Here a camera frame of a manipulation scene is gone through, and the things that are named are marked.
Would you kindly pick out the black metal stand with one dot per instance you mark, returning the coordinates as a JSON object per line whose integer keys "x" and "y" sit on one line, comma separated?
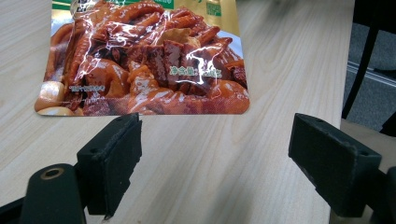
{"x": 364, "y": 56}

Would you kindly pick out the grey metal floor rail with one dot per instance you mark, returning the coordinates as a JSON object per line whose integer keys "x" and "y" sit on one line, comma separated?
{"x": 373, "y": 74}

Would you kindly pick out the green braised food pouch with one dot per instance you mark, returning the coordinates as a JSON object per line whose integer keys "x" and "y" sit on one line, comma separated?
{"x": 140, "y": 62}

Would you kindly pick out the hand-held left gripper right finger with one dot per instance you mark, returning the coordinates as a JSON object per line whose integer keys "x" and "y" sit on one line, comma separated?
{"x": 336, "y": 161}

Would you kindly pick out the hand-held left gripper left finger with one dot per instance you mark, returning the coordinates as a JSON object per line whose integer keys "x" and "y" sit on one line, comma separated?
{"x": 109, "y": 161}

